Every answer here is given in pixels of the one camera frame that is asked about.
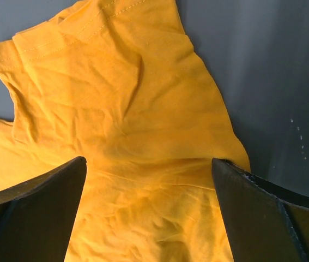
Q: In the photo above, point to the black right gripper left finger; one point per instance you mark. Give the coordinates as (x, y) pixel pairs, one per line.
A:
(37, 216)

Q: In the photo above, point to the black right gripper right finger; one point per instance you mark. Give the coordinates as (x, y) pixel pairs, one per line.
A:
(263, 221)

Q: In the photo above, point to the orange t shirt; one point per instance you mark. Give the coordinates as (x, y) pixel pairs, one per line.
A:
(119, 83)

